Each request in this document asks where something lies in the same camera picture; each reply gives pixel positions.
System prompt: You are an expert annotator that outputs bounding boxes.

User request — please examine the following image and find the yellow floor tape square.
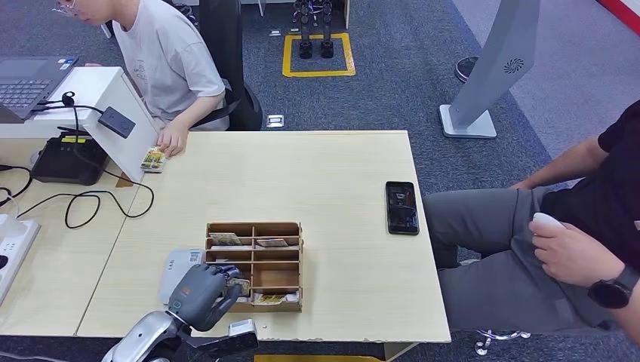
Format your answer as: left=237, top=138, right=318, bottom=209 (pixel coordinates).
left=281, top=32, right=357, bottom=79

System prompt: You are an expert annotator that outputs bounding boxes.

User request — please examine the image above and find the black box with yellow label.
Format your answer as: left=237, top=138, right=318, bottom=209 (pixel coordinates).
left=30, top=133, right=110, bottom=187

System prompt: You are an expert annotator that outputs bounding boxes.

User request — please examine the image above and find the black adapter cable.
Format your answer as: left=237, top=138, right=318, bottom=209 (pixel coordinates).
left=0, top=164, right=35, bottom=209

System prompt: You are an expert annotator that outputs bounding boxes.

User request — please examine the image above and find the person's left hand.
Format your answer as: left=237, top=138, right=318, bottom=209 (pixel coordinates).
left=528, top=219, right=629, bottom=289
left=156, top=118, right=192, bottom=159

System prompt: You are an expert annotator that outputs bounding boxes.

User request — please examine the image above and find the white handheld remote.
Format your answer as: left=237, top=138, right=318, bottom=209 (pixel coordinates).
left=531, top=212, right=567, bottom=232

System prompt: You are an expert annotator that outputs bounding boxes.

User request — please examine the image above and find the black round base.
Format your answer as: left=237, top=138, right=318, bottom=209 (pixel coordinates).
left=454, top=56, right=480, bottom=84

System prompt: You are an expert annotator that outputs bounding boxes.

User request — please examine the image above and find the white power strip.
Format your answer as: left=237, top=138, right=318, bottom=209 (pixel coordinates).
left=0, top=214, right=42, bottom=306

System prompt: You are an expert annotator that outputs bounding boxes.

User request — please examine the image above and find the grey white card reader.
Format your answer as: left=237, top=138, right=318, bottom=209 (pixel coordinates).
left=158, top=248, right=204, bottom=305

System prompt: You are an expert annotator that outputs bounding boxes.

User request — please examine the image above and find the black smartphone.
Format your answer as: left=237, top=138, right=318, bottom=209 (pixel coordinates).
left=385, top=181, right=421, bottom=237

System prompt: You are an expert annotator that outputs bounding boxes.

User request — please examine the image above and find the grey laptop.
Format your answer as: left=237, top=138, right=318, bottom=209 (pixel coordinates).
left=0, top=56, right=80, bottom=124

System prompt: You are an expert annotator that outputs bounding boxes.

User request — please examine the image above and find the person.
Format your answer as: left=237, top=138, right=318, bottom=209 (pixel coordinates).
left=422, top=100, right=640, bottom=347
left=52, top=0, right=231, bottom=159

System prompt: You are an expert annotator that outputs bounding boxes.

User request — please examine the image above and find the black wristwatch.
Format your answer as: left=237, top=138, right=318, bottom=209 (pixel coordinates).
left=587, top=265, right=640, bottom=310

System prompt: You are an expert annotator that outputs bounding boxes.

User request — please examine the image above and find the wooden compartment box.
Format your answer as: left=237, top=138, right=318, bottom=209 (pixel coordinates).
left=204, top=222, right=304, bottom=314

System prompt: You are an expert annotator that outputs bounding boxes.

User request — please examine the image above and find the long black cable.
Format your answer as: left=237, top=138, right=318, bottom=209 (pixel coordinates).
left=16, top=91, right=155, bottom=232

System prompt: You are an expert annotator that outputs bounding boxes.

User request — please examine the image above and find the black usb hub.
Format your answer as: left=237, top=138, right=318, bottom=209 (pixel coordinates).
left=97, top=106, right=137, bottom=140

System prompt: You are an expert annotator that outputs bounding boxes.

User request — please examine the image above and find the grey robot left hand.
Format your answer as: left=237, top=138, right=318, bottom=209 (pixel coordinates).
left=167, top=263, right=245, bottom=334

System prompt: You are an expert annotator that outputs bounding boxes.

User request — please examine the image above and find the white desk riser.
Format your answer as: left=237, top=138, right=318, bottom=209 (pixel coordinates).
left=0, top=66, right=162, bottom=184

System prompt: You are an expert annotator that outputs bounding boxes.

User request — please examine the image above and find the black legged robot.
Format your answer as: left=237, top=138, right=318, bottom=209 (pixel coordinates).
left=293, top=0, right=335, bottom=60

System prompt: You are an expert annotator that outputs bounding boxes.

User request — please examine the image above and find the chrome chair base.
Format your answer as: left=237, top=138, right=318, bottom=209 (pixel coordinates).
left=473, top=328, right=532, bottom=357

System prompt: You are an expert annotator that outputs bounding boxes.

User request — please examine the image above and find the black office chair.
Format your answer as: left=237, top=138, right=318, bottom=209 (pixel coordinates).
left=165, top=0, right=264, bottom=132

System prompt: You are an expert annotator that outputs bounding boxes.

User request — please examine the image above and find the grey kiosk stand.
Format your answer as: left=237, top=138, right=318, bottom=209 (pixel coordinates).
left=438, top=0, right=542, bottom=140

